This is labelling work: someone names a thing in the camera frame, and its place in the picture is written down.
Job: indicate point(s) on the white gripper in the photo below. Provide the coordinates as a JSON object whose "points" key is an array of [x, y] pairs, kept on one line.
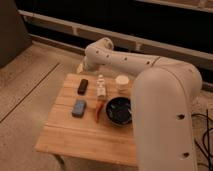
{"points": [[80, 68]]}

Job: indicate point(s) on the black eraser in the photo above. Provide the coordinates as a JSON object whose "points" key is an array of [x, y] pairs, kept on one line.
{"points": [[82, 87]]}

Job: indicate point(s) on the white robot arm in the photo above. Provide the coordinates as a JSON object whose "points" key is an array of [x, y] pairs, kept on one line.
{"points": [[161, 97]]}

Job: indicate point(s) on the white ceramic cup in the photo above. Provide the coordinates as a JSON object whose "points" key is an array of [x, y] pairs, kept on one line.
{"points": [[122, 83]]}

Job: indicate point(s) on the dark ceramic bowl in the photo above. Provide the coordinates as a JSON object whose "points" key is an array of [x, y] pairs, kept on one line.
{"points": [[118, 110]]}

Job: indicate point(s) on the white small bottle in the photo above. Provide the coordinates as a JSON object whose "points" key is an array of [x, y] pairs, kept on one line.
{"points": [[101, 87]]}

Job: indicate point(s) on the wooden table board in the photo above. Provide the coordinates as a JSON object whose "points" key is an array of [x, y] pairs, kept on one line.
{"points": [[83, 137]]}

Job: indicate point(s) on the dark couch corner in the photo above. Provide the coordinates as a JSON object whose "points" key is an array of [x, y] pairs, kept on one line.
{"points": [[14, 37]]}

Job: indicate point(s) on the white window frame rail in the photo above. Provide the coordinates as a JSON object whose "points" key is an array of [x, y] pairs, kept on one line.
{"points": [[198, 58]]}

